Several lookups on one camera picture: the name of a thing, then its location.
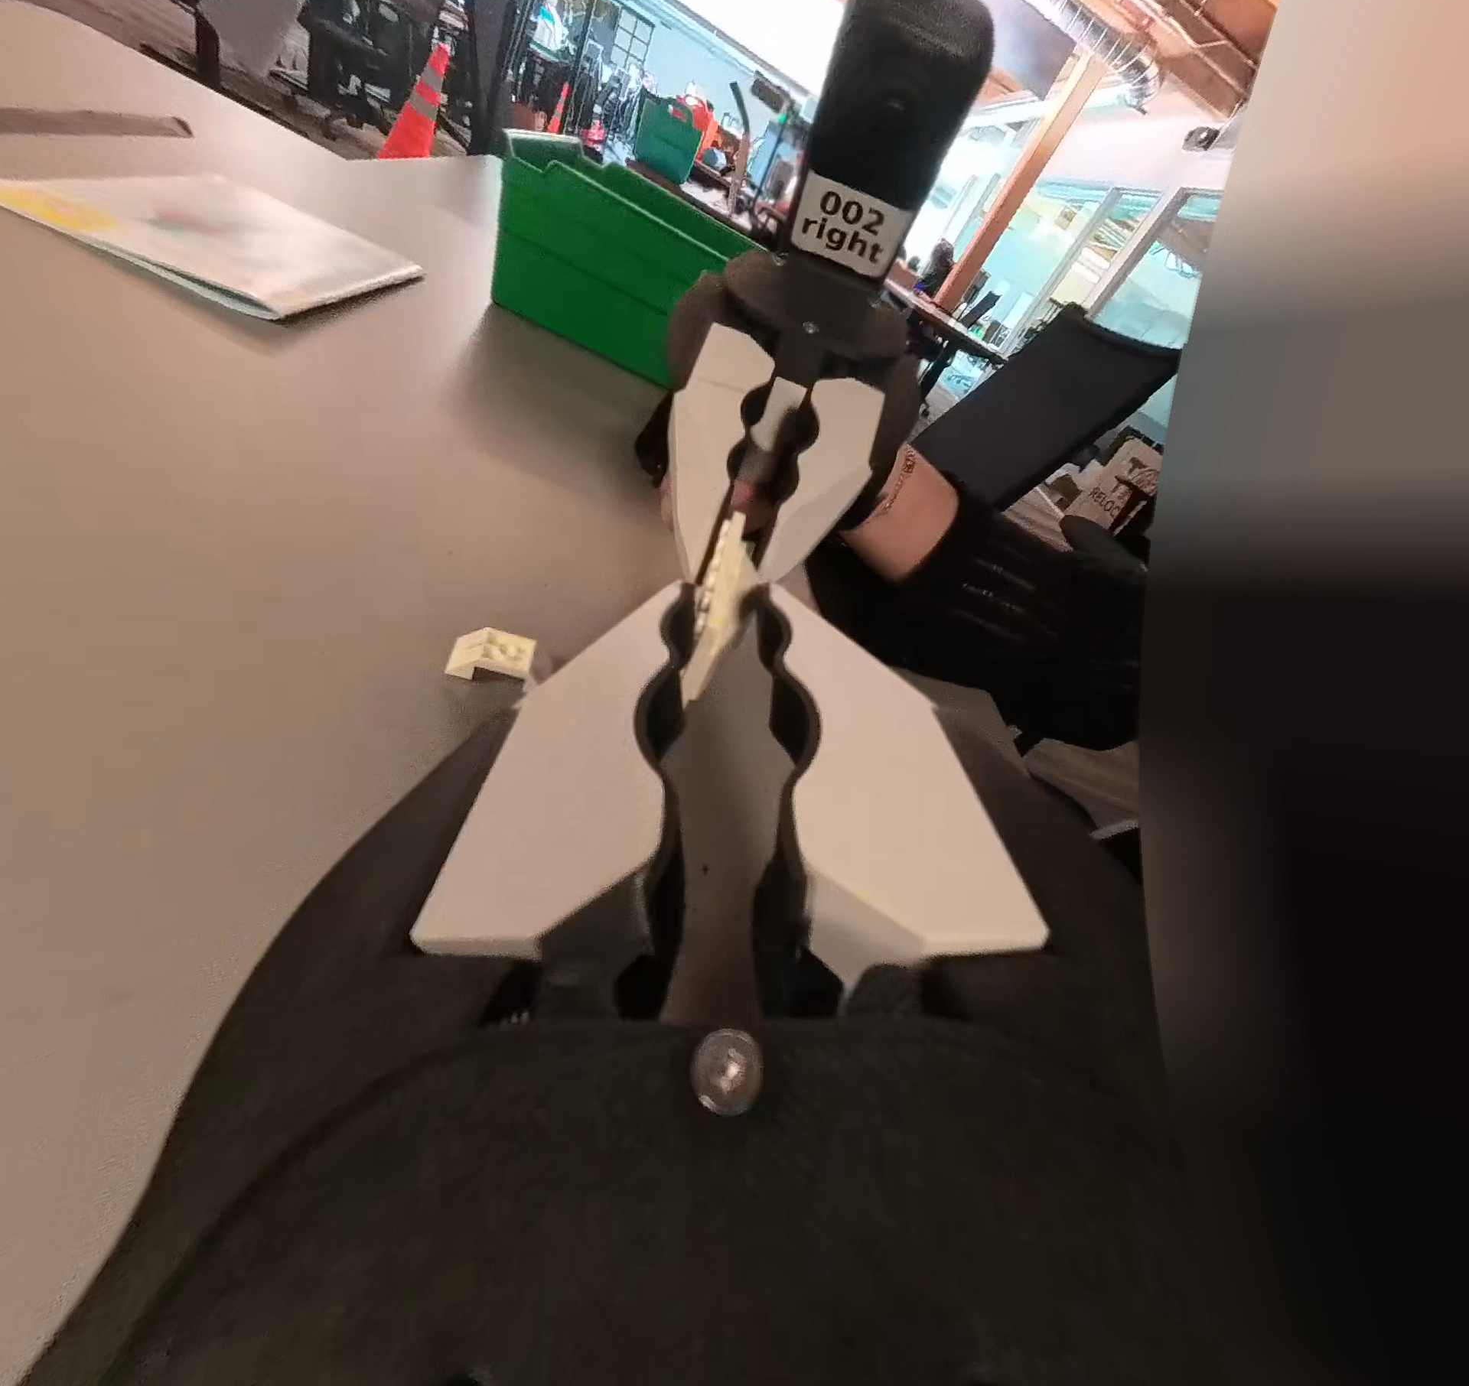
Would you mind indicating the green plastic bin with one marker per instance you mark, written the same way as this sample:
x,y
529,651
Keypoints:
x,y
672,137
574,261

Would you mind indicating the orange traffic cone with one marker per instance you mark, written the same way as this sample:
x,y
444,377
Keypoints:
x,y
558,110
419,107

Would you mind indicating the person's right forearm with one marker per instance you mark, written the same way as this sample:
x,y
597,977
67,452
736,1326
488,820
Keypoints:
x,y
906,514

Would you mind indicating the white lego plate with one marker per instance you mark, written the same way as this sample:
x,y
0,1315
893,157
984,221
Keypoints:
x,y
718,605

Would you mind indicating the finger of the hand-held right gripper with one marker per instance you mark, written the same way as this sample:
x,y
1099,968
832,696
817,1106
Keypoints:
x,y
708,432
837,455

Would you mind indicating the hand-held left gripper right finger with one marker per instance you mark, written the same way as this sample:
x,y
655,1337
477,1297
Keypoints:
x,y
906,823

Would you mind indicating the white lego brick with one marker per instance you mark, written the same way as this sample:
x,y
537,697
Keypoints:
x,y
493,648

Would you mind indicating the cardboard box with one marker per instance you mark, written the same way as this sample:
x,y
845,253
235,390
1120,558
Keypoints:
x,y
1131,484

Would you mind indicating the grey office chair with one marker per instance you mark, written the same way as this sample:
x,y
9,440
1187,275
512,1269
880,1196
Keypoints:
x,y
246,9

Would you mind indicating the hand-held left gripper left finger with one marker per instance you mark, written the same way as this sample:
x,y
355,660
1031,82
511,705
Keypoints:
x,y
538,800

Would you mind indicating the unicorn instruction booklet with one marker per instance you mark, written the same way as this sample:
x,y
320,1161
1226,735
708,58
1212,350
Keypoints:
x,y
206,238

